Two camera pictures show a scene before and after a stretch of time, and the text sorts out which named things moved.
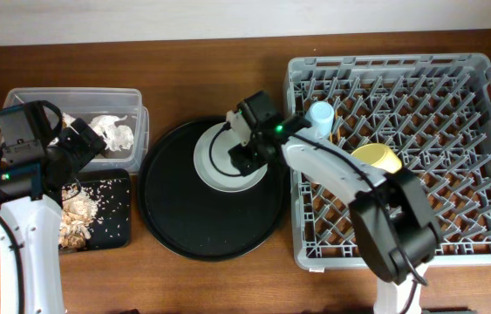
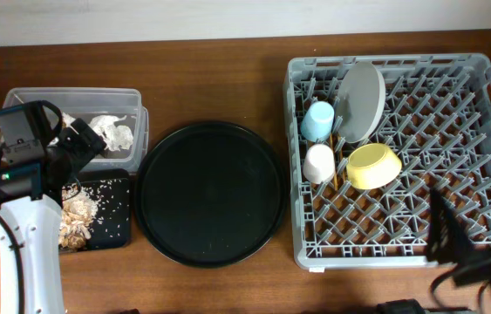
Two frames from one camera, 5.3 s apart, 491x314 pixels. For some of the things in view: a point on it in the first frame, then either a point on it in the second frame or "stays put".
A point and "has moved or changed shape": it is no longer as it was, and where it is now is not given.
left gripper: (85, 153) stays put
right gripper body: (245, 159) → (475, 268)
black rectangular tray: (112, 189) stays put
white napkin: (115, 136) stays put
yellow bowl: (378, 155) stays put
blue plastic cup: (320, 115) stays put
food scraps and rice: (79, 210) stays put
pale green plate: (214, 163) → (360, 102)
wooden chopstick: (337, 126) has moved or changed shape
